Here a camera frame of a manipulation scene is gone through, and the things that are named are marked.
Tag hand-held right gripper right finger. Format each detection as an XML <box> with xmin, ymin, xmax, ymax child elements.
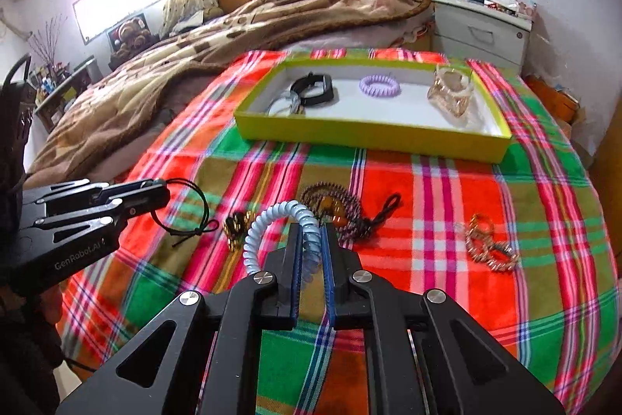
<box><xmin>29</xmin><ymin>189</ymin><xmax>172</xmax><ymax>233</ymax></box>

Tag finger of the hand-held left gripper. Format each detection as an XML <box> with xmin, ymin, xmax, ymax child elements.
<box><xmin>56</xmin><ymin>223</ymin><xmax>304</xmax><ymax>415</ymax></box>
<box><xmin>321</xmin><ymin>223</ymin><xmax>567</xmax><ymax>415</ymax></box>

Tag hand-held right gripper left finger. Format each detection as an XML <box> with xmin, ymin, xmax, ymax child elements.
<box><xmin>34</xmin><ymin>179</ymin><xmax>168</xmax><ymax>208</ymax></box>

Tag blue spiral hair tie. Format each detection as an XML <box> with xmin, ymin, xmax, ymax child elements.
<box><xmin>243</xmin><ymin>200</ymin><xmax>324</xmax><ymax>294</ymax></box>

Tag black cord bracelet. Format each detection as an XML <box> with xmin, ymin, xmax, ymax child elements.
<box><xmin>148</xmin><ymin>178</ymin><xmax>219</xmax><ymax>248</ymax></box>

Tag grey elastic hair band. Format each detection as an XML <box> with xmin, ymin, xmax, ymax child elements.
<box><xmin>266</xmin><ymin>91</ymin><xmax>302</xmax><ymax>117</ymax></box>

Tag yellow-green shallow box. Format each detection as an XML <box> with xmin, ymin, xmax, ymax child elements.
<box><xmin>233</xmin><ymin>55</ymin><xmax>513</xmax><ymax>164</ymax></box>

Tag black wrist band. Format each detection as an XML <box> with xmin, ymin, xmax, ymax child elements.
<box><xmin>289</xmin><ymin>72</ymin><xmax>337</xmax><ymax>107</ymax></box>

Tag purple spiral hair tie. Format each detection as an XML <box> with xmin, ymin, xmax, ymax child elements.
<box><xmin>358</xmin><ymin>75</ymin><xmax>403</xmax><ymax>97</ymax></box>

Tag person's left hand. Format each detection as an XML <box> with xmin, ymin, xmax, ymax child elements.
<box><xmin>39</xmin><ymin>285</ymin><xmax>65</xmax><ymax>329</ymax></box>

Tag gold and black charm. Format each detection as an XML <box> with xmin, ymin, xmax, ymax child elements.
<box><xmin>222</xmin><ymin>211</ymin><xmax>257</xmax><ymax>250</ymax></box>

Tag cluttered side shelf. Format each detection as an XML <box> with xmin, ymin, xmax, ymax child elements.
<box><xmin>26</xmin><ymin>55</ymin><xmax>105</xmax><ymax>134</ymax></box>

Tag plaid cloth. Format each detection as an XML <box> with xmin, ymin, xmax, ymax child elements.
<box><xmin>61</xmin><ymin>48</ymin><xmax>622</xmax><ymax>415</ymax></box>

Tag dry branches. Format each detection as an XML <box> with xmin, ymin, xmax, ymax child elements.
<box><xmin>26</xmin><ymin>14</ymin><xmax>66</xmax><ymax>70</ymax></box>

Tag teddy bear picture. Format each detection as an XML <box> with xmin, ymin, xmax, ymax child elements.
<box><xmin>107</xmin><ymin>14</ymin><xmax>151</xmax><ymax>56</ymax></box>

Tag brown patterned blanket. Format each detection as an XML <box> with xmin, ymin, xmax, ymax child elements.
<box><xmin>24</xmin><ymin>0</ymin><xmax>433</xmax><ymax>182</ymax></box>

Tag orange box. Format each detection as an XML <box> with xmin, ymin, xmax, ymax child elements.
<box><xmin>527</xmin><ymin>75</ymin><xmax>579</xmax><ymax>124</ymax></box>

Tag grey nightstand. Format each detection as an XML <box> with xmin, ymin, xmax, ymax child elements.
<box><xmin>430</xmin><ymin>0</ymin><xmax>535</xmax><ymax>70</ymax></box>

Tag wooden door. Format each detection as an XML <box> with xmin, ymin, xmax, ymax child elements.
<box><xmin>590</xmin><ymin>118</ymin><xmax>622</xmax><ymax>241</ymax></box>

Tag dark bead necklace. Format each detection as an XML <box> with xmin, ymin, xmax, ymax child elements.
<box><xmin>299</xmin><ymin>182</ymin><xmax>403</xmax><ymax>245</ymax></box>

